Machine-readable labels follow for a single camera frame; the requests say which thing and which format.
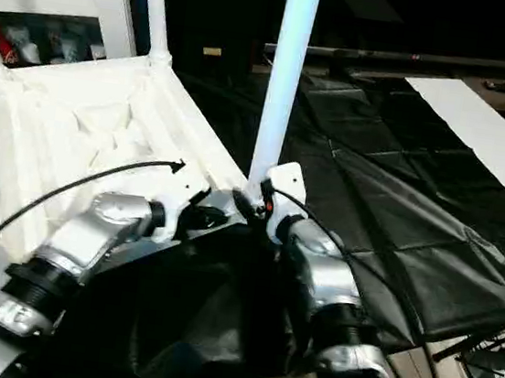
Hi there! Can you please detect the white jar behind glass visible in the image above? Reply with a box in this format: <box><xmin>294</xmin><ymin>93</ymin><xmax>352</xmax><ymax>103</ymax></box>
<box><xmin>88</xmin><ymin>42</ymin><xmax>109</xmax><ymax>62</ymax></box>

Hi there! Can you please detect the black work mat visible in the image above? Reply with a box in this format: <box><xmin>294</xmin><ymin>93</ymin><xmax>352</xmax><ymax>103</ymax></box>
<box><xmin>0</xmin><ymin>14</ymin><xmax>505</xmax><ymax>378</ymax></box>

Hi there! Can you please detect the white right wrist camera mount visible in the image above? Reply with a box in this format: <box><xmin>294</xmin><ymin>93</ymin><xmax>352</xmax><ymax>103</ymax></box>
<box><xmin>256</xmin><ymin>156</ymin><xmax>314</xmax><ymax>248</ymax></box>

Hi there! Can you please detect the black tripod leg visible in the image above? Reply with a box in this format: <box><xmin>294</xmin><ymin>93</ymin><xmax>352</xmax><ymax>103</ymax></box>
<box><xmin>431</xmin><ymin>307</ymin><xmax>505</xmax><ymax>372</ymax></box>

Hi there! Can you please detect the white bottle behind glass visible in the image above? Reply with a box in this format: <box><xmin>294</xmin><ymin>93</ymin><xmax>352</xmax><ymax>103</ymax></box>
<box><xmin>16</xmin><ymin>39</ymin><xmax>42</xmax><ymax>66</ymax></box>

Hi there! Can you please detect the red packet behind glass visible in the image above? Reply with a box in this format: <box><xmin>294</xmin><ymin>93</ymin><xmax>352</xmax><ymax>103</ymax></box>
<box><xmin>0</xmin><ymin>27</ymin><xmax>23</xmax><ymax>68</ymax></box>

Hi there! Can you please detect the white plastic table top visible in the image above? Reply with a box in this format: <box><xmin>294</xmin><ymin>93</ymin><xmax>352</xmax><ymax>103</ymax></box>
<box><xmin>0</xmin><ymin>37</ymin><xmax>278</xmax><ymax>295</ymax></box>

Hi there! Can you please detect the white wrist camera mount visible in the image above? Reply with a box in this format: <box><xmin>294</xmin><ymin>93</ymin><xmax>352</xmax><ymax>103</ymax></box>
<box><xmin>146</xmin><ymin>171</ymin><xmax>219</xmax><ymax>248</ymax></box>
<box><xmin>256</xmin><ymin>156</ymin><xmax>314</xmax><ymax>248</ymax></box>

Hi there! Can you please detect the white glass-door cabinet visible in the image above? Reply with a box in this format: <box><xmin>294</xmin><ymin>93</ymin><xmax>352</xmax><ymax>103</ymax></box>
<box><xmin>0</xmin><ymin>0</ymin><xmax>144</xmax><ymax>84</ymax></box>

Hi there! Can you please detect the long black bar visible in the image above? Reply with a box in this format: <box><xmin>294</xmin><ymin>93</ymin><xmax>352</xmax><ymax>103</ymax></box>
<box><xmin>263</xmin><ymin>30</ymin><xmax>505</xmax><ymax>86</ymax></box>

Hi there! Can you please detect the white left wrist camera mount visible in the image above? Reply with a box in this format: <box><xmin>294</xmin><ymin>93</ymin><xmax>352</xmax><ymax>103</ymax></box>
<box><xmin>146</xmin><ymin>171</ymin><xmax>219</xmax><ymax>248</ymax></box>

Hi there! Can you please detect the flat white sheet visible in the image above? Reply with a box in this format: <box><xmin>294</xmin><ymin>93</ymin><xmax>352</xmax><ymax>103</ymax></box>
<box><xmin>391</xmin><ymin>71</ymin><xmax>505</xmax><ymax>217</ymax></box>

